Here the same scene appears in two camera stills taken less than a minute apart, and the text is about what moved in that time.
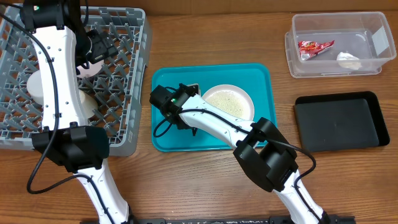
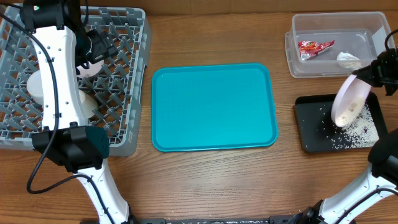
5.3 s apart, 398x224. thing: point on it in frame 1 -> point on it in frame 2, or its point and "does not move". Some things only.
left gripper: x=107 y=48 does not move
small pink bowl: x=92 y=69 does not move
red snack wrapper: x=308 y=49 does not move
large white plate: x=232 y=100 -> x=348 y=99
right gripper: x=189 y=128 -> x=375 y=72
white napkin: x=348 y=61 does not move
